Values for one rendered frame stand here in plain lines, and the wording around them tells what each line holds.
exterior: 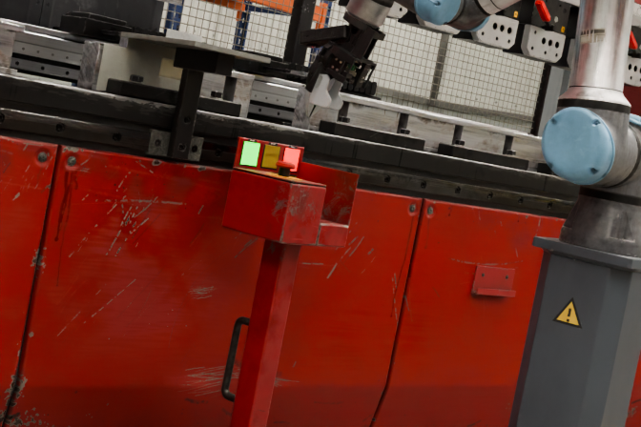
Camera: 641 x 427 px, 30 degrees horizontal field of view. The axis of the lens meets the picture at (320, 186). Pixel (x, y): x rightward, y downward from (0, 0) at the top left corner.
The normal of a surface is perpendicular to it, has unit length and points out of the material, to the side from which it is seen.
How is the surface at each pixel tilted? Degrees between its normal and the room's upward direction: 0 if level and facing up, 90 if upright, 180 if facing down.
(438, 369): 90
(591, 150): 97
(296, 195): 90
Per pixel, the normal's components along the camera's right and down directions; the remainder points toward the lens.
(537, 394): -0.59, -0.07
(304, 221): 0.76, 0.18
